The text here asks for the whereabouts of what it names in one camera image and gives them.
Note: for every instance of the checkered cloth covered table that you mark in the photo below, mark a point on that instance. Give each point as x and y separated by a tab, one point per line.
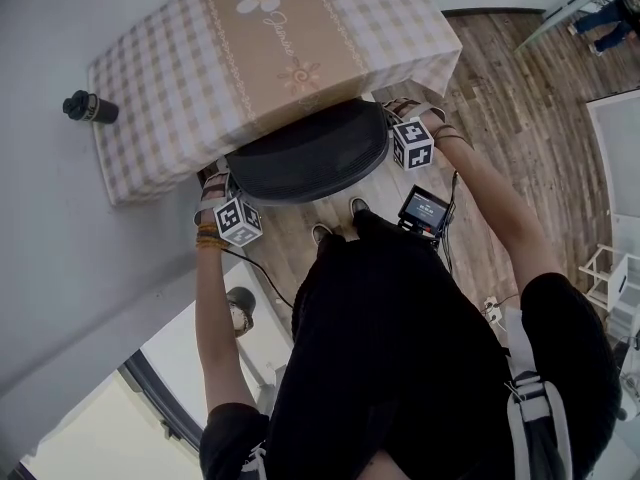
210	58

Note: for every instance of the person's black shirt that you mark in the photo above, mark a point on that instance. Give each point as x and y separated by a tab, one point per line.
400	358

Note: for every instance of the black drink bottle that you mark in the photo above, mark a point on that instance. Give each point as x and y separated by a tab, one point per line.
91	108

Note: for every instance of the person's right forearm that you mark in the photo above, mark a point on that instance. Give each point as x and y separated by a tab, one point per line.
500	213

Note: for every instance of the person's right shoe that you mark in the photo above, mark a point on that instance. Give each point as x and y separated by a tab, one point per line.
360	206

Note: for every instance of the small black monitor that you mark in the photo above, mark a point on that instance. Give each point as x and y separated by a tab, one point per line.
424	209

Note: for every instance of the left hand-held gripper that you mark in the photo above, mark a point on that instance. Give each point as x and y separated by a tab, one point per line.
239	222

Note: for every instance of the person's left forearm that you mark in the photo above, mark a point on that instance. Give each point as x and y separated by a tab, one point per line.
220	328

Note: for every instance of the dark helmet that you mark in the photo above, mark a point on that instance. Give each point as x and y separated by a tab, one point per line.
241	307

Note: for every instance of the person's right hand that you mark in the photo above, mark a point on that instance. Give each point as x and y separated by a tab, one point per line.
403	107

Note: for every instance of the white power strip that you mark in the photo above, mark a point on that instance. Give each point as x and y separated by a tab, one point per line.
493	309

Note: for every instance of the person's left shoe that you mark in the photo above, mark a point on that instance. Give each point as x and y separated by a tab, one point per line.
321	232

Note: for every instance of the dark wrist band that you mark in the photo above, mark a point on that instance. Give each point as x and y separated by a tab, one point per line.
452	134

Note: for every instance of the white cabinet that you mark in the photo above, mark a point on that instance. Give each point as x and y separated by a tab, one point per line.
617	168

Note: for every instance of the person's left hand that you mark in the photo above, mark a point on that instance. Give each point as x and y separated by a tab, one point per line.
216	186

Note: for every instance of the person's shoe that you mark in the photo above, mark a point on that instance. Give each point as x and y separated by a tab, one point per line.
321	232
360	206

